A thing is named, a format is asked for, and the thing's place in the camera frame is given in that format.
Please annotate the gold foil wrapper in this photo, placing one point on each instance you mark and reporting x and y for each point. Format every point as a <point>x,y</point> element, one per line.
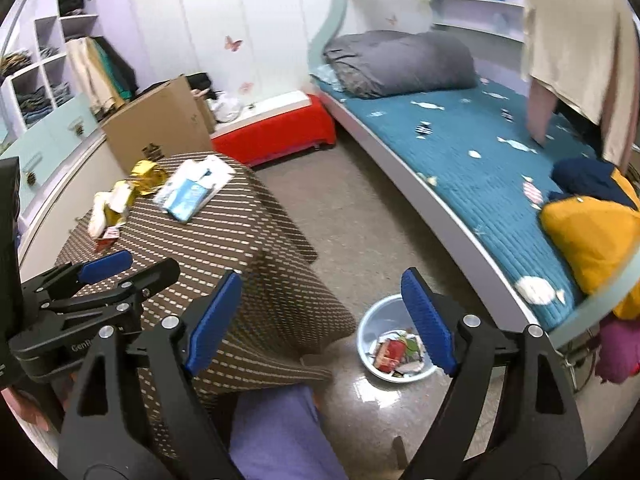
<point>147,175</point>

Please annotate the dark furniture leg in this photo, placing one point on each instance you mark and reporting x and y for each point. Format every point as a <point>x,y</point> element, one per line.
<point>400,460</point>

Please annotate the folded dark clothes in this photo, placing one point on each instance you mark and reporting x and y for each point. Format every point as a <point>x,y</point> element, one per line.
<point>72,7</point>

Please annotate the cardboard box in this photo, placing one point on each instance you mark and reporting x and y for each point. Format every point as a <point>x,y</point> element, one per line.
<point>150,120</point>

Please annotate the bed with teal sheet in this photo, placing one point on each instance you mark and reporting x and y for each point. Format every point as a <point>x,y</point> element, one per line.
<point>450,125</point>

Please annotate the folded grey clothes stack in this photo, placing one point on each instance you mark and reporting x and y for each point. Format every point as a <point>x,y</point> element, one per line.
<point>40,102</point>

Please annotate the light blue striped pillow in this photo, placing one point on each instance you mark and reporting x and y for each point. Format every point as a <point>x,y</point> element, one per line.
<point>325,77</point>

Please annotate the white cubby shelf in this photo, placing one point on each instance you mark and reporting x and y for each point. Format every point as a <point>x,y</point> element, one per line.
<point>47,25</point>

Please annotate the green snack packet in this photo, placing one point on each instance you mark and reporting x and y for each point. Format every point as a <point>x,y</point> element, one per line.
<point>412,346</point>

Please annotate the red storage bench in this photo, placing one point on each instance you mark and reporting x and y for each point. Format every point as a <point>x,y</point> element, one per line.
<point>280,135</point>

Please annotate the navy yellow jacket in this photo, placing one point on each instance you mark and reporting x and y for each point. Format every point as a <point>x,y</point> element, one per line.
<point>590,240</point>

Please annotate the white plastic bag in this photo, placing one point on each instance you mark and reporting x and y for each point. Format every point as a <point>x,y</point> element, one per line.
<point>227,107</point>

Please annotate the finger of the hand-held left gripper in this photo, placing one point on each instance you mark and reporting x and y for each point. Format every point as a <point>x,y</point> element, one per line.
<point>105,265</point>
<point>160,272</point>

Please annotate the white wall shelves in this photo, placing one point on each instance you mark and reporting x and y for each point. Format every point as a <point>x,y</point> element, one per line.
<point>475,15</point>

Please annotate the white paper bag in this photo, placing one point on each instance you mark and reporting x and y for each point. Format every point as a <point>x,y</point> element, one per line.
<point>215,170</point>

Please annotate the light blue plastic basin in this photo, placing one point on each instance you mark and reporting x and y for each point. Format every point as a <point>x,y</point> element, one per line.
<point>372,320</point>

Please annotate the white wardrobe doors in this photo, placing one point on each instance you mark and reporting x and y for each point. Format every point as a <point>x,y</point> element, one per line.
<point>190,20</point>

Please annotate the yellow white packet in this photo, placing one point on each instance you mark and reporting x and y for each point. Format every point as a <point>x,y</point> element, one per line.
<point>120,197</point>

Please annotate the white wrapper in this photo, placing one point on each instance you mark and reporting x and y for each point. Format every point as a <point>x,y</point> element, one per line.
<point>407,366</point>

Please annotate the black hanging garment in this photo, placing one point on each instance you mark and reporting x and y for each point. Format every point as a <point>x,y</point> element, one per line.
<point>125,67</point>

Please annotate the person in beige shirt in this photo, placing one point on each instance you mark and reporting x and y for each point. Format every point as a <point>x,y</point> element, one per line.
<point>570,25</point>

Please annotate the pink butterfly sticker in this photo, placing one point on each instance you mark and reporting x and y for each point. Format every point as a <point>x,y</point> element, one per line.
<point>246,87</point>
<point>233,44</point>

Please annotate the white blue paper pack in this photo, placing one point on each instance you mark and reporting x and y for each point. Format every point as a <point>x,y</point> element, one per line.
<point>185,197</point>

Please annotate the person's left hand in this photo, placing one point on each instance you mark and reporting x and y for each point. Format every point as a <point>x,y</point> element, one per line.
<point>20,405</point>

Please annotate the white snack packet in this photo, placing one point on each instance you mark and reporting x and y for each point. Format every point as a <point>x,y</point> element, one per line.
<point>100,217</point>

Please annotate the brown dotted tablecloth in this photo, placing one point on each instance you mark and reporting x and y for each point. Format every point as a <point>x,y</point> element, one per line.
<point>250,240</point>

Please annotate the black clothes pile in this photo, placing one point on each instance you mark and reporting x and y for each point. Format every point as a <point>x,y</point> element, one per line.
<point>200,82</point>

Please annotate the small red packet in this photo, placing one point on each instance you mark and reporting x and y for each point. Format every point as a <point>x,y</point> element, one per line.
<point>105,242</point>

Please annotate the mint drawer cabinet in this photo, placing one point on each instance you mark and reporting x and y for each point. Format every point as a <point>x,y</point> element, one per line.
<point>50,135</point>

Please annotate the red snack packet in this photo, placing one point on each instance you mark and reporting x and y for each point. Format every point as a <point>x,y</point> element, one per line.
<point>390,355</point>

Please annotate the bed with teal quilt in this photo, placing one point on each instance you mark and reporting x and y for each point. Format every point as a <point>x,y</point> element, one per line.
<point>450,225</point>

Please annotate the pink hanging garment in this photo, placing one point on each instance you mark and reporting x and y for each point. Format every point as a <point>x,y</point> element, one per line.
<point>540,110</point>

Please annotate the person's purple trousers leg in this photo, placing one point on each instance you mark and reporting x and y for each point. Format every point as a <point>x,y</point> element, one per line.
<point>280,440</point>

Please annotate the teal hanging garment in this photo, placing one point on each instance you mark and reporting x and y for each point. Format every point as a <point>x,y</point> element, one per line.
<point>112,77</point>

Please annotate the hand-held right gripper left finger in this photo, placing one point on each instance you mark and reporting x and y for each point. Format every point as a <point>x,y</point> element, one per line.
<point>215,320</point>

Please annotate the folded patterned clothes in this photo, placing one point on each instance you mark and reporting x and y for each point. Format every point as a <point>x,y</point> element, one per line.
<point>15,62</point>

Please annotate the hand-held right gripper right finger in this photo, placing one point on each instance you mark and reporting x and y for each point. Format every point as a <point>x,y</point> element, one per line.
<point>430,320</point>

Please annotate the magenta cloth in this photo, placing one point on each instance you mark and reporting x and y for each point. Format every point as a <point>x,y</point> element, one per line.
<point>620,350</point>

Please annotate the beige hanging coat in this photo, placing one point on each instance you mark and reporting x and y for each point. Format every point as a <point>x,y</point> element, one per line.
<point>87,75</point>

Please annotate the grey duvet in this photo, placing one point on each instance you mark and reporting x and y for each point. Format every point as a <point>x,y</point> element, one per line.
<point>400,60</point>

